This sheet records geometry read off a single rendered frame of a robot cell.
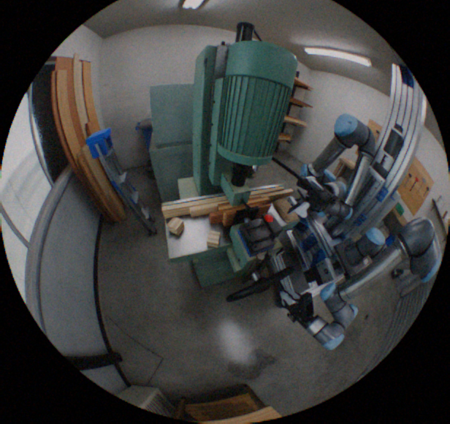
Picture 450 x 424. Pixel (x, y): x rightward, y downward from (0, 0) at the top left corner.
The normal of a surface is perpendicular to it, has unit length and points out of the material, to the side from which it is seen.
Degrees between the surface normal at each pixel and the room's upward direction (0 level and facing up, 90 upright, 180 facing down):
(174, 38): 90
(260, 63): 90
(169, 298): 0
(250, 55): 90
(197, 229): 0
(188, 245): 0
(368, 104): 90
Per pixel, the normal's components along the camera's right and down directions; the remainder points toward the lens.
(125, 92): 0.40, 0.67
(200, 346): 0.11, -0.71
